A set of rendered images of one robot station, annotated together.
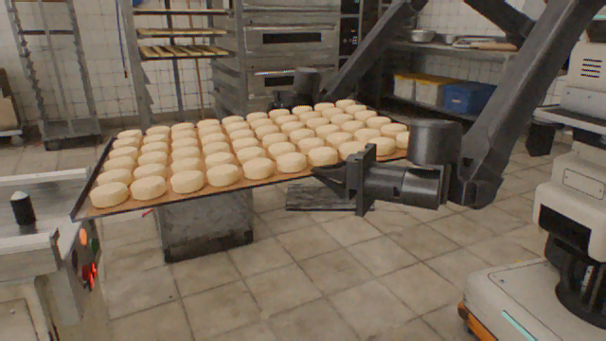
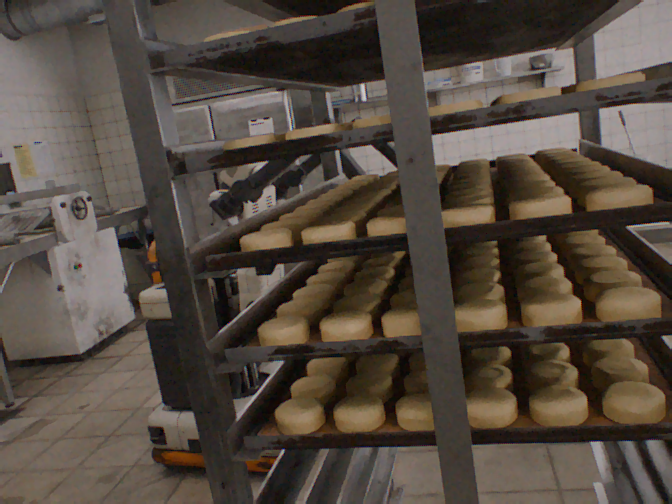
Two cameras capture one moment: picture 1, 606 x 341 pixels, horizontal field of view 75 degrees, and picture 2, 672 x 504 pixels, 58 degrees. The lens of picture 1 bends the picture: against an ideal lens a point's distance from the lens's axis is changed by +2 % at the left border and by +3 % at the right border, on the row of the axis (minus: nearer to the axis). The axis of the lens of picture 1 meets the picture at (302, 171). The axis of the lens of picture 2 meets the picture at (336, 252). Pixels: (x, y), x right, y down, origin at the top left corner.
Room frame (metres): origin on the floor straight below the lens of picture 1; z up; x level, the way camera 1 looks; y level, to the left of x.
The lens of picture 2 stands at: (2.76, 1.00, 1.32)
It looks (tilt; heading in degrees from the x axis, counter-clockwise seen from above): 11 degrees down; 220
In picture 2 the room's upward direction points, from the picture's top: 9 degrees counter-clockwise
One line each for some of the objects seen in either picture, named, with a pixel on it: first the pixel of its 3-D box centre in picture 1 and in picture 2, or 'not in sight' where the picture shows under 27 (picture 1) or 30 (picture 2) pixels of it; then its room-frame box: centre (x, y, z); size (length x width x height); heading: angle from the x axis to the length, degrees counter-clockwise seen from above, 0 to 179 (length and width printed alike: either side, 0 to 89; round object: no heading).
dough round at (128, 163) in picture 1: (120, 166); not in sight; (0.65, 0.33, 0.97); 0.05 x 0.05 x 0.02
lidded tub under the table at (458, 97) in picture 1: (468, 97); not in sight; (4.34, -1.85, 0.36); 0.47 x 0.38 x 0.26; 119
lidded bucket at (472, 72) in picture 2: not in sight; (470, 70); (-2.50, -1.45, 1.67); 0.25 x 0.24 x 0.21; 117
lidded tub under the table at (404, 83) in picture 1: (415, 85); not in sight; (5.09, -1.46, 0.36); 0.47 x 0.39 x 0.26; 116
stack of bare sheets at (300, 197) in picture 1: (328, 196); not in sight; (2.50, -0.18, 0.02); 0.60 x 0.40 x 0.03; 90
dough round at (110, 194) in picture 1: (110, 194); not in sight; (0.53, 0.29, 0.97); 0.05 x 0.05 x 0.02
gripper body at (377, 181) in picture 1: (381, 182); not in sight; (0.54, -0.12, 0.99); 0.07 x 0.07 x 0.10; 62
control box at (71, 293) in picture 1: (78, 256); not in sight; (0.67, 0.46, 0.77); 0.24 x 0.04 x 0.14; 18
